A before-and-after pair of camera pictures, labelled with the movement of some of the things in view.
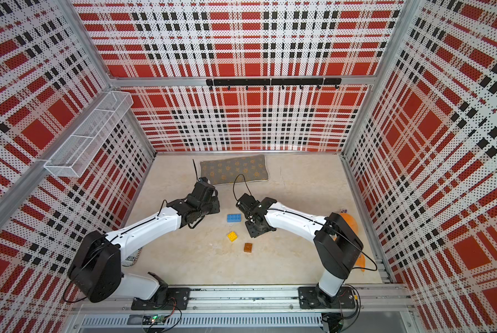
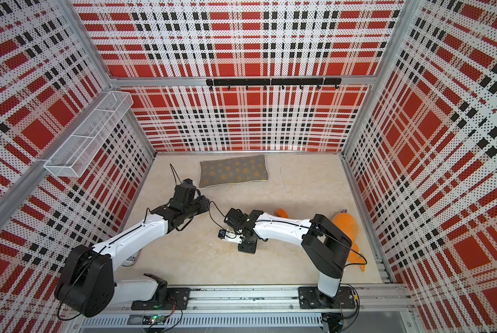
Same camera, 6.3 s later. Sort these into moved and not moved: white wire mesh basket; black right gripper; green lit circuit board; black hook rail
Moved: black right gripper
Not moved: white wire mesh basket; green lit circuit board; black hook rail
